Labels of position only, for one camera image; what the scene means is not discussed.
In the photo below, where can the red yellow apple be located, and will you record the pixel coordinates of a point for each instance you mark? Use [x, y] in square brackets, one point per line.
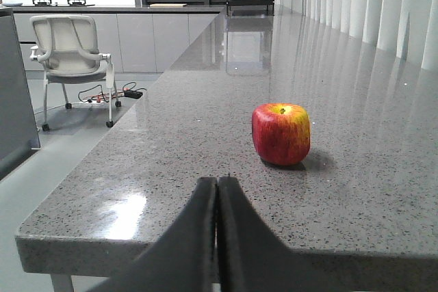
[281, 133]

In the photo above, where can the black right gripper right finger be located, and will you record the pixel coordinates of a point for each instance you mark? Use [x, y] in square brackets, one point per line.
[253, 258]

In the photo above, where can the gas stove burner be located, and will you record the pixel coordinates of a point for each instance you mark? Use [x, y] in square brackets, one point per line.
[42, 3]
[77, 3]

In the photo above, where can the wooden cutting board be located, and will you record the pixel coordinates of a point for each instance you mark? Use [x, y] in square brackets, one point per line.
[168, 5]

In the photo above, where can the white power strip with cables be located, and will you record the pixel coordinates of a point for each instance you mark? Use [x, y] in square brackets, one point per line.
[100, 96]

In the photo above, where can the right gas stove burner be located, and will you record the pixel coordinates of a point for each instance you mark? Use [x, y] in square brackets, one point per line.
[77, 3]

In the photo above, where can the left gas stove burner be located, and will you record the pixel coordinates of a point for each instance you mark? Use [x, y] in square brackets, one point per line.
[42, 3]

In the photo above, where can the grey base cabinets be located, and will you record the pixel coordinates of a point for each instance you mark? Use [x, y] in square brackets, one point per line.
[147, 43]

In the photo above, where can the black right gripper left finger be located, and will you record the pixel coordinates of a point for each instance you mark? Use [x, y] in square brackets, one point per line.
[182, 258]

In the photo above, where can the white vertical window blinds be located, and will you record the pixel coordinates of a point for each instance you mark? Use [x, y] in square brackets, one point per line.
[406, 28]

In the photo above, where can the grey kitchen island cabinet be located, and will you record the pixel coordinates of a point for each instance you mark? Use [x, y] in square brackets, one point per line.
[19, 134]

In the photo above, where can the white mesh office chair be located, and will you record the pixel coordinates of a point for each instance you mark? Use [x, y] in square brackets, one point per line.
[67, 48]

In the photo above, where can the black power adapter brick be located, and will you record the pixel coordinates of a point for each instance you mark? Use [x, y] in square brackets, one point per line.
[134, 94]

